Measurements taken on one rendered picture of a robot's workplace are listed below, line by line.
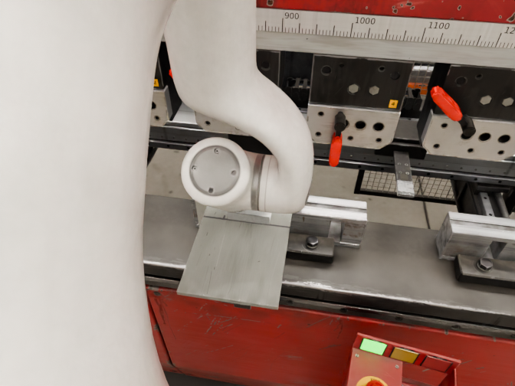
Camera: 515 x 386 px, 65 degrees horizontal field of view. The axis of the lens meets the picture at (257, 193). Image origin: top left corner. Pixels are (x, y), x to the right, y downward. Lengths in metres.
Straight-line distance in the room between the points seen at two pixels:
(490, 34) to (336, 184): 1.81
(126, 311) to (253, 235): 0.66
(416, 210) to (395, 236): 1.36
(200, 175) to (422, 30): 0.37
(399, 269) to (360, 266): 0.08
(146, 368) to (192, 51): 0.28
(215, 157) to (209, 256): 0.33
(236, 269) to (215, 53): 0.47
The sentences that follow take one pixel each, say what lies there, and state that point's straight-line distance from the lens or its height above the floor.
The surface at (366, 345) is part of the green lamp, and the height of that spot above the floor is 0.81.
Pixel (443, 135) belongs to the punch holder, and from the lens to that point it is 0.75.
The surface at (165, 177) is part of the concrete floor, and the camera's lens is 2.46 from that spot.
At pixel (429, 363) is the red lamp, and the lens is 0.95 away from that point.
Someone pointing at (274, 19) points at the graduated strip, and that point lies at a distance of 0.65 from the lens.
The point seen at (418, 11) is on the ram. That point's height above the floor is 1.41.
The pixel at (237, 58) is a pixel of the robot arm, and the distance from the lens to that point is 0.40.
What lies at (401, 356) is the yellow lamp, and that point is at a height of 0.81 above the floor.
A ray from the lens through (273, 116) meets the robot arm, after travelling 0.44.
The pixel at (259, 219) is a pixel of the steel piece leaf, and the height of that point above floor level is 1.01.
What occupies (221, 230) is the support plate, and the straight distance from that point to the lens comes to 0.82.
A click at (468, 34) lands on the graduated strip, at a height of 1.38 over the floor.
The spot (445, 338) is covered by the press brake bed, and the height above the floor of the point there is 0.74.
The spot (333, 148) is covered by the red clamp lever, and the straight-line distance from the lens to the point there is 0.70.
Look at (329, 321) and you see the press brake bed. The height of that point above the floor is 0.74.
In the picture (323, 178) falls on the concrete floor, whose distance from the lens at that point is 2.43.
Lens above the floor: 1.63
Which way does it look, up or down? 45 degrees down
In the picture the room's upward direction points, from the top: straight up
